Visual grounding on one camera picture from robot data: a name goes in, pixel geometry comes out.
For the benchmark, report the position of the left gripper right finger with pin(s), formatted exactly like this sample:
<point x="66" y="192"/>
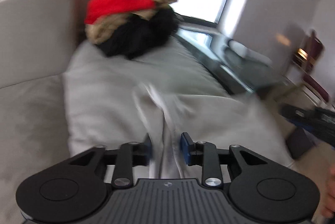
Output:
<point x="205" y="155"/>

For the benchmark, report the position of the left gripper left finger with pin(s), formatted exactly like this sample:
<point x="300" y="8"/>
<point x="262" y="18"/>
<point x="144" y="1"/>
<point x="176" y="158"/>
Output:
<point x="130" y="155"/>

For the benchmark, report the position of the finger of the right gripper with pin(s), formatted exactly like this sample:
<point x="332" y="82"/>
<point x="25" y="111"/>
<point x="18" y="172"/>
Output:
<point x="295" y="114"/>

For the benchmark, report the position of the white printed t-shirt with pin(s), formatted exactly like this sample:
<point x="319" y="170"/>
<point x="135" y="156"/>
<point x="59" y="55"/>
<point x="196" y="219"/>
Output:
<point x="223" y="121"/>

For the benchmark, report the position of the person's right hand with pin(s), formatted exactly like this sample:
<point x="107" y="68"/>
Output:
<point x="329" y="200"/>

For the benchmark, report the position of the grey seat cushion right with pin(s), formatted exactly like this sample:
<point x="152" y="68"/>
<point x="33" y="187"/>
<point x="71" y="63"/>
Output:
<point x="111" y="101"/>

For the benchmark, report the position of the dark red chair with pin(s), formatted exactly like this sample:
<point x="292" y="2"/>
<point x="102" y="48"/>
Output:
<point x="305" y="58"/>

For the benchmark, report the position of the black folded garment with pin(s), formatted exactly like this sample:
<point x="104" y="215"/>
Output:
<point x="138" y="36"/>

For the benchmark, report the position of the tan folded garment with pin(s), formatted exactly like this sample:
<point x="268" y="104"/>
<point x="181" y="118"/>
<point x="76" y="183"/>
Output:
<point x="102" y="28"/>

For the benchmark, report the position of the grey round sofa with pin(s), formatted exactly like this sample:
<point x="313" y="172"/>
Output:
<point x="38" y="39"/>

